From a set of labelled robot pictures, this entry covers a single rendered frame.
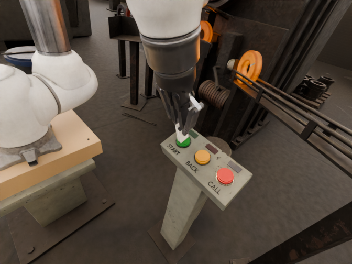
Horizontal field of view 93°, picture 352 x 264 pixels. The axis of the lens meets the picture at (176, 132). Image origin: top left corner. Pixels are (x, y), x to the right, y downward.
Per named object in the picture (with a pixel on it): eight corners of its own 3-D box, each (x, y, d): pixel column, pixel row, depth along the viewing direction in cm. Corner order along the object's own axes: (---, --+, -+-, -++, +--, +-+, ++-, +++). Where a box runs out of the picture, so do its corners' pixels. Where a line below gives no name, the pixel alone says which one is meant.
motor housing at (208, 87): (194, 136, 146) (211, 77, 112) (213, 152, 135) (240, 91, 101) (183, 142, 138) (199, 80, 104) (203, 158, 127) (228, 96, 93)
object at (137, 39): (124, 96, 179) (121, 14, 133) (148, 101, 177) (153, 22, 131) (115, 105, 163) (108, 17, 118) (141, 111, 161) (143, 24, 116)
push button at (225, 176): (223, 167, 44) (223, 164, 42) (235, 177, 42) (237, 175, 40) (212, 177, 43) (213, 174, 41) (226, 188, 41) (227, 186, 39)
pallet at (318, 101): (232, 78, 275) (243, 49, 247) (256, 72, 322) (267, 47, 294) (310, 116, 213) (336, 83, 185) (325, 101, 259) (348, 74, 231)
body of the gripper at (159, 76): (207, 60, 28) (205, 101, 36) (173, 45, 32) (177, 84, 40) (173, 81, 26) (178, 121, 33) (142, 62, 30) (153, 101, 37)
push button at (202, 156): (201, 150, 48) (201, 146, 46) (212, 158, 46) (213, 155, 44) (191, 158, 46) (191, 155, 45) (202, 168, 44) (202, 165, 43)
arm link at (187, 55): (172, 9, 28) (175, 44, 33) (127, 29, 25) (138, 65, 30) (214, 21, 24) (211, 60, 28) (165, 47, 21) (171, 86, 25)
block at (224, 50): (221, 69, 120) (234, 31, 104) (231, 74, 116) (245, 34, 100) (212, 71, 113) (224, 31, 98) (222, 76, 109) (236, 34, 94)
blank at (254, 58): (240, 88, 88) (234, 87, 88) (243, 58, 87) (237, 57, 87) (261, 81, 73) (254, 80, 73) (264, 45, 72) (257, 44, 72)
